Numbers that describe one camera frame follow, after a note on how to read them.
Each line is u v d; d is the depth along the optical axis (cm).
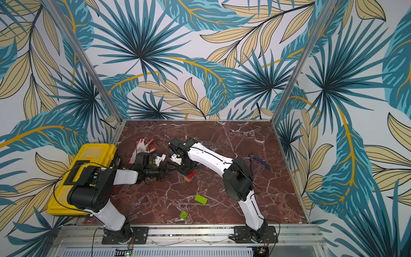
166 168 81
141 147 102
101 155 80
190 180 87
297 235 76
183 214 79
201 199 84
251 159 100
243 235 73
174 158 80
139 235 73
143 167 77
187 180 88
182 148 62
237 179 51
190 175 86
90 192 47
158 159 88
